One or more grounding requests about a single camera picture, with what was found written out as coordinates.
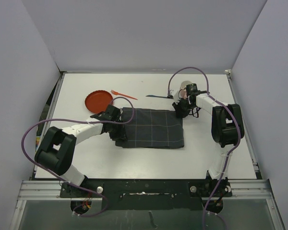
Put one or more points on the aluminium frame rail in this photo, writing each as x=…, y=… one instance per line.
x=51, y=190

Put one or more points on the orange round plate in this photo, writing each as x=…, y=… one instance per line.
x=98, y=101

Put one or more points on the orange plastic fork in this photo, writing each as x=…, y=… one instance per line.
x=121, y=94

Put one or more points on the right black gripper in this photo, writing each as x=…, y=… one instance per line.
x=180, y=113

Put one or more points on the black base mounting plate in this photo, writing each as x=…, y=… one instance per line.
x=158, y=202

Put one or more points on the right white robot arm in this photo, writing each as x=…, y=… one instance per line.
x=226, y=127

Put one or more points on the pink white mug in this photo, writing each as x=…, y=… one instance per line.
x=185, y=86

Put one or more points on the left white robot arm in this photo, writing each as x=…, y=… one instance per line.
x=56, y=150

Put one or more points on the blue plastic knife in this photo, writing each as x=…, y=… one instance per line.
x=157, y=96

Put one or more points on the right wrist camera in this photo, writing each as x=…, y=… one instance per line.
x=177, y=95

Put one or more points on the dark checked cloth placemat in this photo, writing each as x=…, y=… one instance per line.
x=157, y=129

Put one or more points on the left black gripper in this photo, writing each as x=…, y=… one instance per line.
x=120, y=136

